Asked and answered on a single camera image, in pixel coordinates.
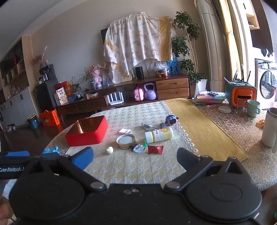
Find white garlic-shaped small object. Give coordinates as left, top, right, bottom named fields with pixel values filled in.
left=106, top=146, right=114, bottom=155

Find white vitamin bottle yellow label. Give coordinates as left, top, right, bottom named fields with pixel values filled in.
left=145, top=128, right=173, bottom=144

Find purple small block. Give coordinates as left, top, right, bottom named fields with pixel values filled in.
left=160, top=123, right=170, bottom=129

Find round gold tin lid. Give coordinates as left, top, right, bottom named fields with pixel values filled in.
left=116, top=134, right=136, bottom=150

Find purple sheep toy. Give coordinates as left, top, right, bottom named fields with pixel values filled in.
left=165, top=114, right=179, bottom=126

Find pink ridged small box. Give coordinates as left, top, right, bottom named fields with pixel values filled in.
left=119, top=128, right=131, bottom=134

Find white frame sunglasses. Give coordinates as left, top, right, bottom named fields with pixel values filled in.
left=141, top=123, right=159, bottom=131

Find blue rubber gloves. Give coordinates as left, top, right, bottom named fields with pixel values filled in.
left=42, top=146, right=61, bottom=155

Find red metal tin box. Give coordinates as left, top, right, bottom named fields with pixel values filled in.
left=65, top=115, right=108, bottom=147

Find dark blue bucket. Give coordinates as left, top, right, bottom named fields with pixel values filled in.
left=27, top=115, right=39, bottom=129

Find orange gift bag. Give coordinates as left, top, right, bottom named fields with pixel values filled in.
left=39, top=110, right=60, bottom=127

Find white round coaster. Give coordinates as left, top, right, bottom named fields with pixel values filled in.
left=218, top=105, right=231, bottom=113

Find cereal box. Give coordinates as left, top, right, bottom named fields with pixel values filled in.
left=56, top=87, right=68, bottom=105

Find black mini fridge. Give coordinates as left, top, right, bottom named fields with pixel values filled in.
left=34, top=78, right=58, bottom=113

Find stack of colourful folders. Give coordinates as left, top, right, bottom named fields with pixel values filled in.
left=193, top=91, right=225, bottom=105

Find white wifi router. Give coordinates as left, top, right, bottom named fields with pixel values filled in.
left=107, top=91, right=124, bottom=105

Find small potted green plant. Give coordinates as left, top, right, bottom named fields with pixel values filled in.
left=81, top=65, right=97, bottom=90

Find glass cup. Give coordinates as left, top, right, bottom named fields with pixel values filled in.
left=236, top=98, right=247, bottom=117

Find purple kettlebell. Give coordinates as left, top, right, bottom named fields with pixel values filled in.
left=144, top=83, right=156, bottom=100

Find pink plush doll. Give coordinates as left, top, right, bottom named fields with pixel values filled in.
left=89, top=64, right=102, bottom=88

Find green ceramic mug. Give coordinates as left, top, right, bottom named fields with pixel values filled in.
left=247, top=99, right=261, bottom=118

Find coffee machine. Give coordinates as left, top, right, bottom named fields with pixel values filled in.
left=39, top=64, right=56, bottom=82

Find pink small case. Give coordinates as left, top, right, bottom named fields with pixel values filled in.
left=134, top=86, right=144, bottom=101

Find white thermos tumbler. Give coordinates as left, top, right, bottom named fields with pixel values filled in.
left=262, top=107, right=277, bottom=153

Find blue gift bag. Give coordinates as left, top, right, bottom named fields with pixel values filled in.
left=166, top=58, right=180, bottom=75

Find bag of fruit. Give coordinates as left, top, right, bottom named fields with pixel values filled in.
left=154, top=61, right=169, bottom=79

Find black cylinder speaker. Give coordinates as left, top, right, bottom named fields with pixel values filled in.
left=135, top=67, right=144, bottom=80

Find white fan-shaped decoration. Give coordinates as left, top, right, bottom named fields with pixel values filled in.
left=132, top=59, right=157, bottom=78

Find washing machine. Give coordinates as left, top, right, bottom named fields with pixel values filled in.
left=255, top=59, right=276, bottom=110

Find wall shelving cabinet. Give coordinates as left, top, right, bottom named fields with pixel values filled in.
left=1, top=36, right=40, bottom=128

